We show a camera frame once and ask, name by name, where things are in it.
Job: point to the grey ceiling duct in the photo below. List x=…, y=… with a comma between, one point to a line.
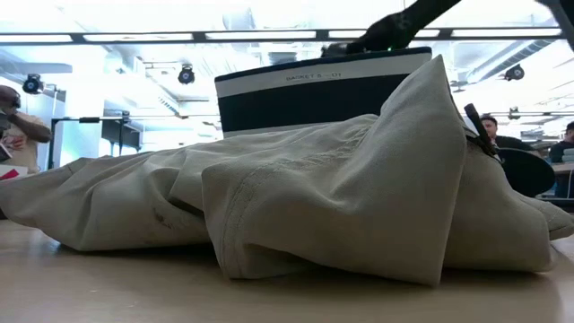
x=529, y=47

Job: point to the beige trousers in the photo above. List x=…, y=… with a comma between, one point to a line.
x=336, y=202

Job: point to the black ceiling track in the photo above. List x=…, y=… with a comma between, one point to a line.
x=538, y=113

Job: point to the red white box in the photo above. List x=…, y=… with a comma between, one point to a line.
x=9, y=175

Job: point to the navy white striped fabric basket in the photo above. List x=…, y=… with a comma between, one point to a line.
x=314, y=105

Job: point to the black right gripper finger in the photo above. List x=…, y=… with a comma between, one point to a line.
x=341, y=48

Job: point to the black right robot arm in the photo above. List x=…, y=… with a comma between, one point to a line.
x=435, y=9

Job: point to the black ceiling spotlight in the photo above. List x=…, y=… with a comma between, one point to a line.
x=186, y=75
x=32, y=84
x=515, y=72

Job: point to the black clip hanger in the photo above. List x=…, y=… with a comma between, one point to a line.
x=480, y=128

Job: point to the person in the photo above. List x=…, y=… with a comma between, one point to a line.
x=27, y=134
x=491, y=125
x=562, y=152

